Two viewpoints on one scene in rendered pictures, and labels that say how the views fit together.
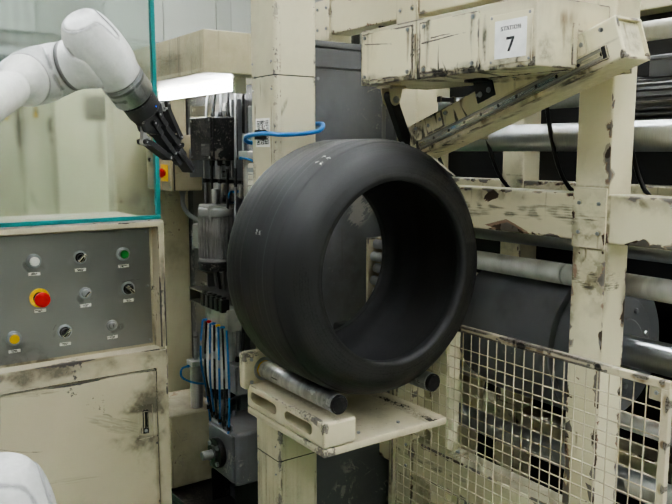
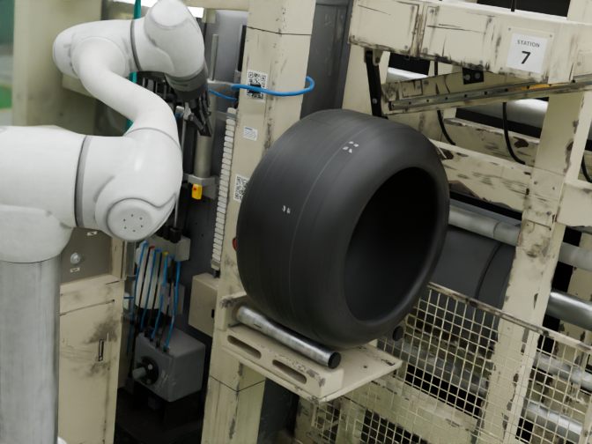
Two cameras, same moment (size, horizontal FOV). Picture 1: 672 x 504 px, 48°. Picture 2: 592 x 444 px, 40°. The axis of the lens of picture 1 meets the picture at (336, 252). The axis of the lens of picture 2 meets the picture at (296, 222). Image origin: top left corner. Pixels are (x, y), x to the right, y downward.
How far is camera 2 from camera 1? 75 cm
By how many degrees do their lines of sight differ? 18
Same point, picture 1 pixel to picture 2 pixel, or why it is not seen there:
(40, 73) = (120, 59)
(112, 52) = (194, 46)
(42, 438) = not seen: hidden behind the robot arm
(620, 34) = not seen: outside the picture
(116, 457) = (73, 385)
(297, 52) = (300, 11)
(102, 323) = (67, 256)
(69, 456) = not seen: hidden behind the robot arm
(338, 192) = (367, 181)
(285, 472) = (240, 400)
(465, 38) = (477, 37)
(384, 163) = (402, 152)
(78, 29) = (171, 25)
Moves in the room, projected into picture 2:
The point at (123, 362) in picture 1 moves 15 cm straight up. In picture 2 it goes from (87, 295) to (90, 245)
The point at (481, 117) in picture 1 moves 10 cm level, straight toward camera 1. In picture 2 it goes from (466, 99) to (475, 105)
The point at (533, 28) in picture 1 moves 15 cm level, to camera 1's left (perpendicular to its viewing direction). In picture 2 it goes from (551, 51) to (492, 44)
